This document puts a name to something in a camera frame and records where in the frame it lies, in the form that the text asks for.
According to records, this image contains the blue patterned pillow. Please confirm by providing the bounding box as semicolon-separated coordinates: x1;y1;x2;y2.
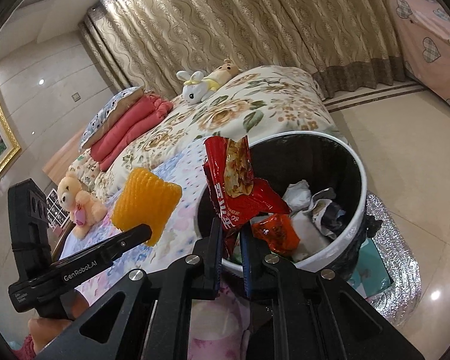
79;86;145;151

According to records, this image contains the white cup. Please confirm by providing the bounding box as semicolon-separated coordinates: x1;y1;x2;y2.
283;180;332;263

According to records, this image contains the orange snack wrapper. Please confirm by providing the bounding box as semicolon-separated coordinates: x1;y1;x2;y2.
252;214;300;256

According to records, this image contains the orange foam fruit net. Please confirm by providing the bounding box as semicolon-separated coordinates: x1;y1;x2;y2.
111;167;182;246

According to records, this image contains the white black trash bin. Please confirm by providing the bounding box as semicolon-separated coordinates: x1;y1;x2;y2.
196;130;384;282

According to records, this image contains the pastel floral bedsheet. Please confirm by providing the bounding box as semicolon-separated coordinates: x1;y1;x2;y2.
57;140;256;360

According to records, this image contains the tan small bear plush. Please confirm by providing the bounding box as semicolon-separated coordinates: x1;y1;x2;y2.
207;58;241;89

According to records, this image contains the red snack wrapper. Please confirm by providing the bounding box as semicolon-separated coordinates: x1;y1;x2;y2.
203;136;291;256

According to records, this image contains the folded red blanket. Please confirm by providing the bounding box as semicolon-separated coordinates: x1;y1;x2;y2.
90;93;174;172

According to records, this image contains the beige patterned curtain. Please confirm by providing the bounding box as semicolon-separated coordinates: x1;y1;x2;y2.
79;0;405;98

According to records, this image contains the left hand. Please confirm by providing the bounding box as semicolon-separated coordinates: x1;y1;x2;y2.
28;292;89;354

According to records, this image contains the white bunny plush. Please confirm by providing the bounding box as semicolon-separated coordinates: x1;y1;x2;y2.
176;71;215;105

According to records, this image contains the pink heart cover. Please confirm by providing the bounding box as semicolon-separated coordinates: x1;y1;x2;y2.
386;0;450;106

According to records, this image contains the cream teddy bear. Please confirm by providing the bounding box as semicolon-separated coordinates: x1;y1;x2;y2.
57;172;107;240

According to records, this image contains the photo frame on nightstand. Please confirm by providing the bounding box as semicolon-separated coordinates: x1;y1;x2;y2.
46;189;70;228

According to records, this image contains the floral cream quilt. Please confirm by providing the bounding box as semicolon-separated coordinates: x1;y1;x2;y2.
67;64;348;203

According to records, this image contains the silver glitter mat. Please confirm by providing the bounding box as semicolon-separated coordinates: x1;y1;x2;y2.
349;193;422;328

